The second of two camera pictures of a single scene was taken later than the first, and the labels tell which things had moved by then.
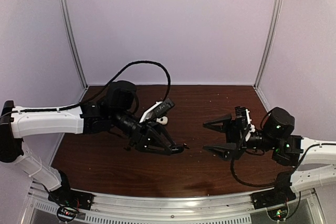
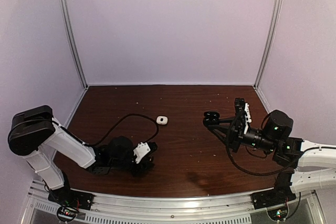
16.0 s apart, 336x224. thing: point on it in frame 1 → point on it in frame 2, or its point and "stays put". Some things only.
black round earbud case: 177,149 → 211,117
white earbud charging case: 163,120 stays put
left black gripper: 144,135 → 144,166
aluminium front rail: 112,209 stays put
